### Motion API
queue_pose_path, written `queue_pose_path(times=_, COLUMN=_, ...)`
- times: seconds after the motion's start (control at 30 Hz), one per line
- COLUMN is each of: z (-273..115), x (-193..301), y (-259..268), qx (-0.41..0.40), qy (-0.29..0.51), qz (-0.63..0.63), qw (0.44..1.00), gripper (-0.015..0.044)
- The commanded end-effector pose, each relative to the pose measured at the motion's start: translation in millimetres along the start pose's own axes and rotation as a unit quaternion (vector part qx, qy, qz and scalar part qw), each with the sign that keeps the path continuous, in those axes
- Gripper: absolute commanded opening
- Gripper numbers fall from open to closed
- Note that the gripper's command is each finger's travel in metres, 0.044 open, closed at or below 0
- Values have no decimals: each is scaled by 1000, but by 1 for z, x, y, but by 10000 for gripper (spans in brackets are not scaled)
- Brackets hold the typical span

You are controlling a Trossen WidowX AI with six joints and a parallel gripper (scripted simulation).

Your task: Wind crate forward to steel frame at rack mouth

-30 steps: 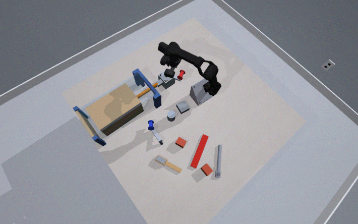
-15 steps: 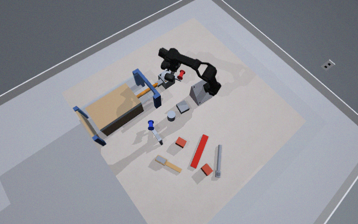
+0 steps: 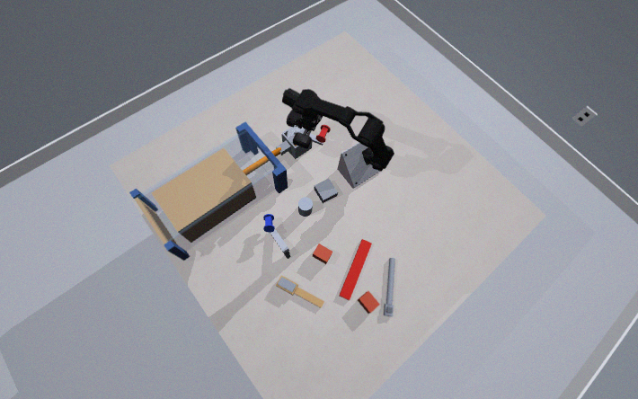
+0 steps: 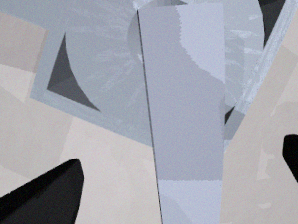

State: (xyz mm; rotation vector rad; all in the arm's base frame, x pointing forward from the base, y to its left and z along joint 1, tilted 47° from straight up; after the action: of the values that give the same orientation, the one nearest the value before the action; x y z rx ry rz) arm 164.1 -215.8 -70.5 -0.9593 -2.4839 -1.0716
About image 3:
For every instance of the grey handle with blue knob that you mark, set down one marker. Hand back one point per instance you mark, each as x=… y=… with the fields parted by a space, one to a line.
x=271 y=229

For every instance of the reddish-brown block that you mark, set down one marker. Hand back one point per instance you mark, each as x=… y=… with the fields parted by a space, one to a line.
x=368 y=302
x=322 y=254

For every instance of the red flat bar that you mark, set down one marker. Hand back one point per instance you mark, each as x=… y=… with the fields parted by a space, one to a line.
x=355 y=269

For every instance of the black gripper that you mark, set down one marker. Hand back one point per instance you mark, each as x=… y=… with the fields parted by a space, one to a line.
x=304 y=140

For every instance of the grey cylinder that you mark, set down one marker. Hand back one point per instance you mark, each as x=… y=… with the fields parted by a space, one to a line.
x=305 y=206

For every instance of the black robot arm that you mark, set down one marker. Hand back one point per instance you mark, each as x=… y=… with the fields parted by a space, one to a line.
x=309 y=104

